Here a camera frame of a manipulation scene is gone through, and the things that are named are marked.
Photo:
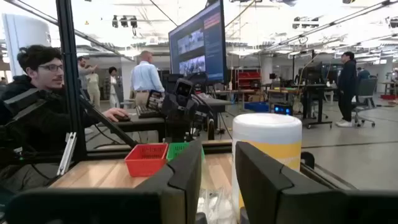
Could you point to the clear bag of white cotton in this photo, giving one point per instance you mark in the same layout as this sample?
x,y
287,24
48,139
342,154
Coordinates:
x,y
217,205

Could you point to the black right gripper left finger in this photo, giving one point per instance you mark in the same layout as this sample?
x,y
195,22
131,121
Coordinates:
x,y
174,193

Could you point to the person's hand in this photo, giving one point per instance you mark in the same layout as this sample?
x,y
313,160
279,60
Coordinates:
x,y
113,112

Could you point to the black standing desk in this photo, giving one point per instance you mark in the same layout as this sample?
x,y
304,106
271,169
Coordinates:
x,y
317,88

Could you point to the blue storage bin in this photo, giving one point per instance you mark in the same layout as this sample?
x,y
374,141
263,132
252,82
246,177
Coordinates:
x,y
256,107

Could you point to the black computer mouse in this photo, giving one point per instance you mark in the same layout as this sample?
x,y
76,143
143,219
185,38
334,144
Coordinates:
x,y
123,118

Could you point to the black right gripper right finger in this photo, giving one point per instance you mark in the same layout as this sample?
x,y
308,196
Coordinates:
x,y
280,199

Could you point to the white wipes canister yellow label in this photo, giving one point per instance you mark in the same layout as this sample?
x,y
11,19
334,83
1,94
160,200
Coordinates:
x,y
267,130

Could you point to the grey office chair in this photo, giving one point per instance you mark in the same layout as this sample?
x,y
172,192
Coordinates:
x,y
365,90

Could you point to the black desk monitor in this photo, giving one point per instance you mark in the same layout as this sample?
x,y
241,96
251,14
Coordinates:
x,y
313,74

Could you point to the red plastic basket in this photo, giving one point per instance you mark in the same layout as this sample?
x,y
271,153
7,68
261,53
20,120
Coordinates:
x,y
144,160

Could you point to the black track light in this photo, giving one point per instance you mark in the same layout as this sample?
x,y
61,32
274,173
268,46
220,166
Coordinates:
x,y
124,21
133,22
115,21

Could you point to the red shelving unit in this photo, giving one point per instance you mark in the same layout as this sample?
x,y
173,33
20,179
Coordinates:
x,y
248,75

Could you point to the silver frame bracket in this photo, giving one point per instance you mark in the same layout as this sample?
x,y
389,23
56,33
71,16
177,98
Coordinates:
x,y
66,155

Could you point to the black device with blue lights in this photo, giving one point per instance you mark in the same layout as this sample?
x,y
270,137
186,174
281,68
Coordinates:
x,y
283,109

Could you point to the white pillar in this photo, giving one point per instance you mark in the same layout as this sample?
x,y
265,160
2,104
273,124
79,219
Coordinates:
x,y
25,40

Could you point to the green plastic basket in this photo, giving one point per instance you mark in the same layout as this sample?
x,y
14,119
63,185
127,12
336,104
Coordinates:
x,y
177,149

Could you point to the large black monitor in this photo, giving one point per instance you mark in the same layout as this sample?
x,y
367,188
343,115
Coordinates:
x,y
199,43

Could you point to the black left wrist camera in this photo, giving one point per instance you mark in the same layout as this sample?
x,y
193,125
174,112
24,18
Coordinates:
x,y
183,87

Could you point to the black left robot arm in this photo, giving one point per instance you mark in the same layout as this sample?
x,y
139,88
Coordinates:
x,y
178,132

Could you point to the person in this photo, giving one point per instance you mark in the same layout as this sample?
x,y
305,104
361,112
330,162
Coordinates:
x,y
31,124
112,87
346,81
363,74
93,87
146,77
82,74

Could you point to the black aluminium rig frame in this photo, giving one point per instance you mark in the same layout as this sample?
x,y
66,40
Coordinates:
x,y
70,93

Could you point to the black keyboard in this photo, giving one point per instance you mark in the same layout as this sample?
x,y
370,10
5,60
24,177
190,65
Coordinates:
x,y
149,112

